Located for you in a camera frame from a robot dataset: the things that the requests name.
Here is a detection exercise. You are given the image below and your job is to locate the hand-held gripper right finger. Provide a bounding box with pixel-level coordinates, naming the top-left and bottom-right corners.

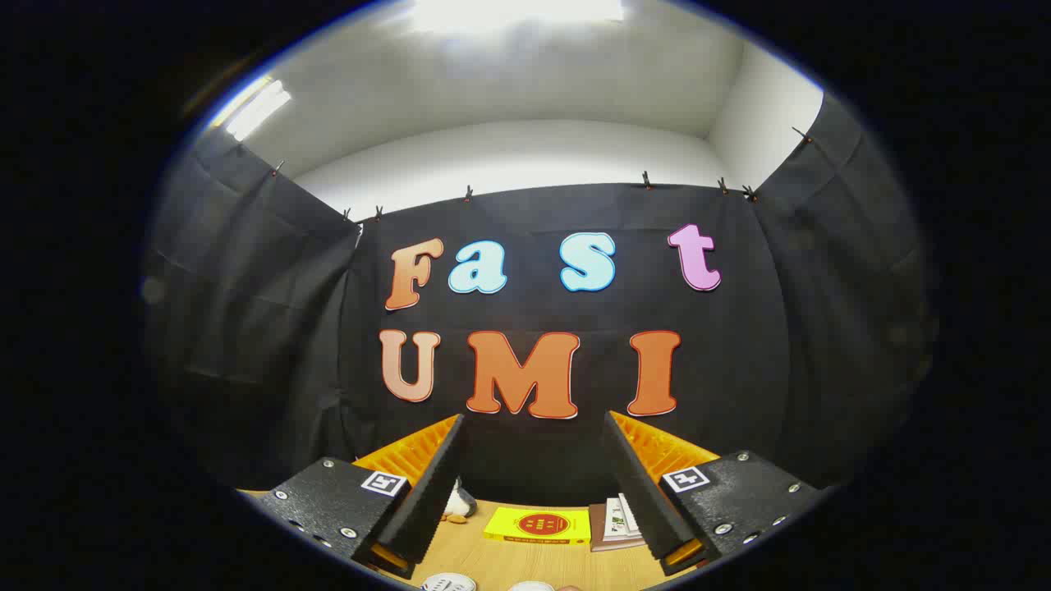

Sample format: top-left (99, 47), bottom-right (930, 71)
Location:
top-left (604, 410), bottom-right (824, 575)

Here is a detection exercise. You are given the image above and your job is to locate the penguin plush toy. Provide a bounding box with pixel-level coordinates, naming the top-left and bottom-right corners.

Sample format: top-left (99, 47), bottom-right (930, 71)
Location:
top-left (443, 480), bottom-right (478, 524)

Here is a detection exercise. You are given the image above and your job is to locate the yellow book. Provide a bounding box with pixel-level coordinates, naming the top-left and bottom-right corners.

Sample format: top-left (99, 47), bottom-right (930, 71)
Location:
top-left (483, 506), bottom-right (592, 546)

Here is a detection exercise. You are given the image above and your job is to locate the ceiling light panel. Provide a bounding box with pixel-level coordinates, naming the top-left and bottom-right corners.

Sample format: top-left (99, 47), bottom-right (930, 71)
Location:
top-left (223, 76), bottom-right (293, 142)

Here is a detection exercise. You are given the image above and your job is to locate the brown cover book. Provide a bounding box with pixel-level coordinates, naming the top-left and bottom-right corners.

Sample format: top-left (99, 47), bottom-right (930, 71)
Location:
top-left (590, 502), bottom-right (646, 552)

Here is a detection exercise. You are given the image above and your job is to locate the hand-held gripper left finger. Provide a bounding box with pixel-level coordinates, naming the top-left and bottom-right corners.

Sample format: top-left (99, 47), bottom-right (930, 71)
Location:
top-left (261, 413), bottom-right (470, 580)

